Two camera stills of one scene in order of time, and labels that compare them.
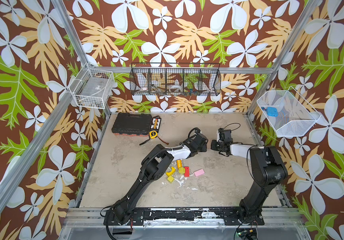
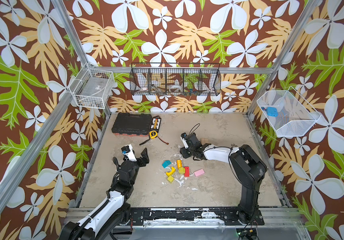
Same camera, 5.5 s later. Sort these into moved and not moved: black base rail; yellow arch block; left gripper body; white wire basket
Moved: left gripper body
Not moved: white wire basket; yellow arch block; black base rail
